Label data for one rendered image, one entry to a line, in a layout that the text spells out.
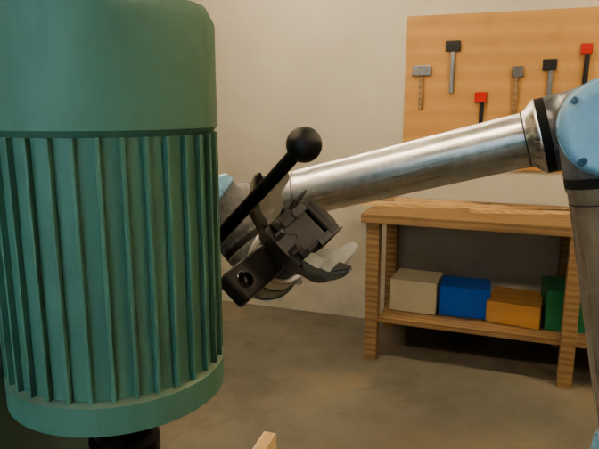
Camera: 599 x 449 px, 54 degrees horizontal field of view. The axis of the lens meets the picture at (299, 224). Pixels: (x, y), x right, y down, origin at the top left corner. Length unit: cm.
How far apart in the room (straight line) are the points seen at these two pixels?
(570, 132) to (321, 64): 321
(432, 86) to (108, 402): 340
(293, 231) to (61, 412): 39
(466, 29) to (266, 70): 130
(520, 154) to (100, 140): 68
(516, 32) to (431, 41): 47
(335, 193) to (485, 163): 25
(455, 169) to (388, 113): 285
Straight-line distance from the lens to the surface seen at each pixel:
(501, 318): 343
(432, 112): 372
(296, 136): 55
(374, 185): 98
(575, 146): 78
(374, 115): 381
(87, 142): 41
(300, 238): 75
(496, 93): 369
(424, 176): 96
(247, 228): 93
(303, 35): 397
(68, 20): 41
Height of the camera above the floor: 143
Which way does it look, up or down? 12 degrees down
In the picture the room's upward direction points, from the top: straight up
